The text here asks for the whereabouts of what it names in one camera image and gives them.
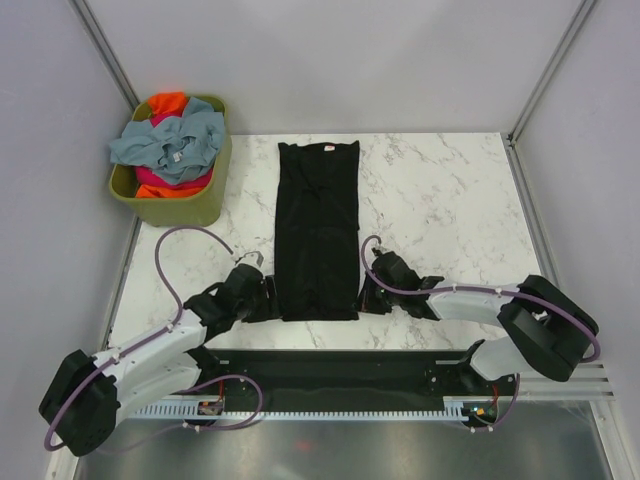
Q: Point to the grey blue t shirt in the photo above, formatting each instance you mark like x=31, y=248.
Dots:
x=178, y=149

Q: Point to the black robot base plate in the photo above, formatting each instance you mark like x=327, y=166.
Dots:
x=342, y=381

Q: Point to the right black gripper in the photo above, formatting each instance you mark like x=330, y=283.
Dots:
x=367, y=302

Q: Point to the orange t shirt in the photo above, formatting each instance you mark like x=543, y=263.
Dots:
x=167, y=102

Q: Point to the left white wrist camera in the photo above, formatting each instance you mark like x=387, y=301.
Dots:
x=254, y=259

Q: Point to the aluminium frame rail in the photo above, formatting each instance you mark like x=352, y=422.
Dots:
x=588, y=382

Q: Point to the left aluminium corner post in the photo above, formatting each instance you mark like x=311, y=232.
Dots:
x=98, y=38

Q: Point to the magenta t shirt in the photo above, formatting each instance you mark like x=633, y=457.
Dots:
x=174, y=151

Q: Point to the blue slotted cable duct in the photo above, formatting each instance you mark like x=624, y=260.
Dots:
x=178, y=408

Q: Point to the olive green plastic bin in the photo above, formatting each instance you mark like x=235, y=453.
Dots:
x=202, y=209

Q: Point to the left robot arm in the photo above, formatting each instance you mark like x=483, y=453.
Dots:
x=90, y=395

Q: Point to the aluminium corner post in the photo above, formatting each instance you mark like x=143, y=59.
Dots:
x=98, y=38
x=570, y=34

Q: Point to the right aluminium corner post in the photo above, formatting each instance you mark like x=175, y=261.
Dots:
x=570, y=34

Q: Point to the black t shirt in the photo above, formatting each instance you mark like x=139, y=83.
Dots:
x=316, y=251

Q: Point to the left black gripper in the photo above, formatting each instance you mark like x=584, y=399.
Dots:
x=269, y=307

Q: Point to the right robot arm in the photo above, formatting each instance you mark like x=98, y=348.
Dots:
x=545, y=331

